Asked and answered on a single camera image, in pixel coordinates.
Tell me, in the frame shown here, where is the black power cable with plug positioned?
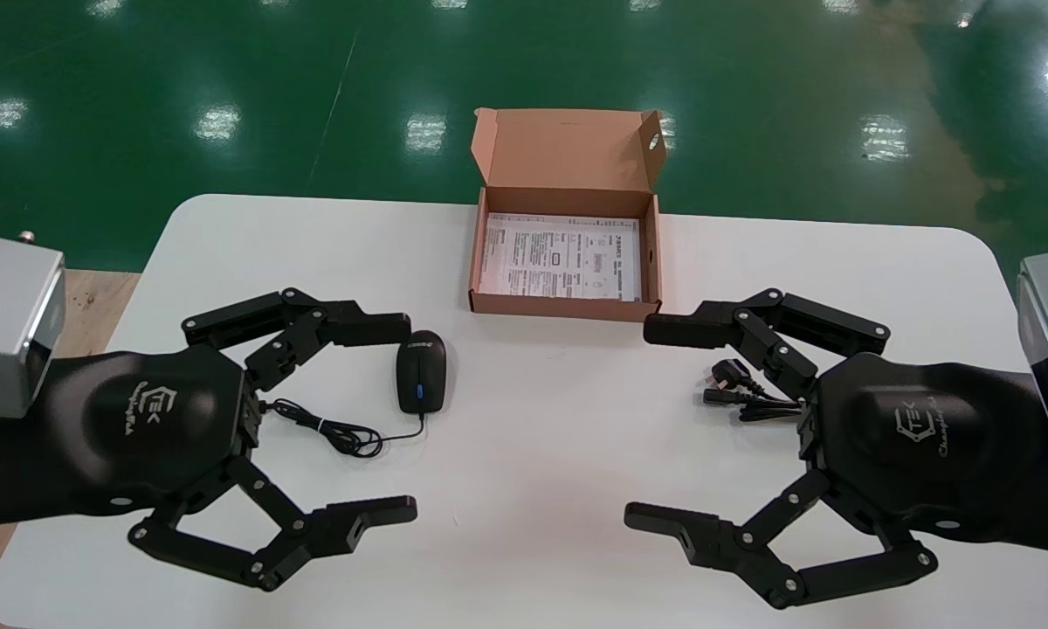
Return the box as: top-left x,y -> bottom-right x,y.
703,358 -> 809,423

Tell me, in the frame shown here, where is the black wired computer mouse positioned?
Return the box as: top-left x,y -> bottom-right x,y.
260,330 -> 447,459

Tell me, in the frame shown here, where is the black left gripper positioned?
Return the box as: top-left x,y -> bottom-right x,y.
48,288 -> 418,593

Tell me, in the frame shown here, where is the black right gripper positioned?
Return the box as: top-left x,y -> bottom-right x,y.
624,288 -> 1042,610

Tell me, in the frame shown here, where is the open brown cardboard box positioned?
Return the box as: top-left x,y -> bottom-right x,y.
469,107 -> 667,323

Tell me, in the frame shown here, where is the printed paper instruction sheet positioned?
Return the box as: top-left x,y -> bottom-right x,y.
479,212 -> 644,303

